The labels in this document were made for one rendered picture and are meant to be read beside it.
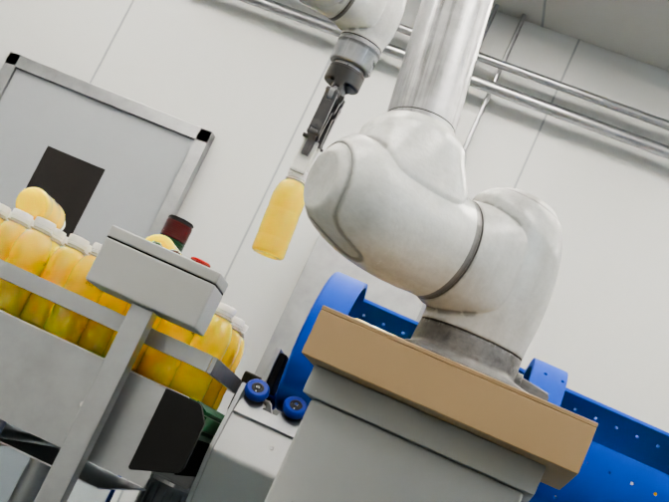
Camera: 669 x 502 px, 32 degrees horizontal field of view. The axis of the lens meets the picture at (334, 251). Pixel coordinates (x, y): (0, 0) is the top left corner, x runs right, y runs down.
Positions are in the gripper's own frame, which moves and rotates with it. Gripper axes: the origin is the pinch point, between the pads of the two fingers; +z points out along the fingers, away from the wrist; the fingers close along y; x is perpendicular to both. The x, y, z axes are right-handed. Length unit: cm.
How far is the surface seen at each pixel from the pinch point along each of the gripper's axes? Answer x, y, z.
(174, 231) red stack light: 25.2, 32.7, 19.8
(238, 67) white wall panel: 117, 359, -110
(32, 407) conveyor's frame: 19, -24, 63
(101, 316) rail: 16, -22, 45
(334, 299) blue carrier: -18.1, -12.5, 24.0
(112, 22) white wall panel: 193, 367, -107
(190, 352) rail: -0.6, -21.6, 43.6
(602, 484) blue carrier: -74, -15, 34
